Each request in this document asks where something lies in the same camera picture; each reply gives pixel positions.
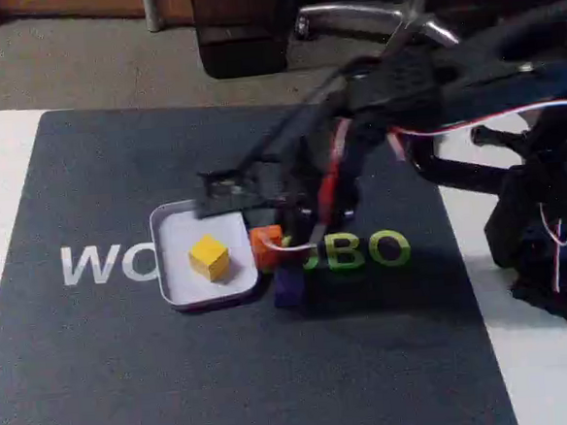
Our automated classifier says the orange wooden cube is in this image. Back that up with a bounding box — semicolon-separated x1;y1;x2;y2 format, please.
249;224;287;269

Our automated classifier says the purple wooden cube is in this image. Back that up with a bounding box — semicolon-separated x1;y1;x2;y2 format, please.
271;265;307;310

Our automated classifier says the yellow wooden cube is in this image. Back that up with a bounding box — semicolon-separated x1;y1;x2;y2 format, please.
185;232;233;283

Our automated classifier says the white metal tray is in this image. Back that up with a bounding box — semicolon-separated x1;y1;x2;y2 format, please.
147;194;263;314

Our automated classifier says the black table clamp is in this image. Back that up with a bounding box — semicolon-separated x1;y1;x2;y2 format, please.
406;122;517;198

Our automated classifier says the chrome office chair base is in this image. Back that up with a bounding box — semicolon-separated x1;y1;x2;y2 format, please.
292;0;462;57

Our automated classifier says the dark wooden furniture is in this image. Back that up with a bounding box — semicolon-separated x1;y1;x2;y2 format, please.
189;0;304;82

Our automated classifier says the dark mat with printed letters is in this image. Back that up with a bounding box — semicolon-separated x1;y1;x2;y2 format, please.
0;79;521;425

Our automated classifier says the grey metal leg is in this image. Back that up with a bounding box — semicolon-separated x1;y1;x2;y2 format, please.
144;0;164;33

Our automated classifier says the brown wooden panel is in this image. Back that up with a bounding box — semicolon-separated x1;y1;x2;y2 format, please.
0;0;195;27

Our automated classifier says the thin white wire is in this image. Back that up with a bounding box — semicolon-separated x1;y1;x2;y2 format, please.
259;222;327;257

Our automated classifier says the black gripper camera module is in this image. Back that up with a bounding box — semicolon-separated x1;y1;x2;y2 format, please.
192;163;289;220

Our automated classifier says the black camera cable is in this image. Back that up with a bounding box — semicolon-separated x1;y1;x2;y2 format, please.
226;57;387;171

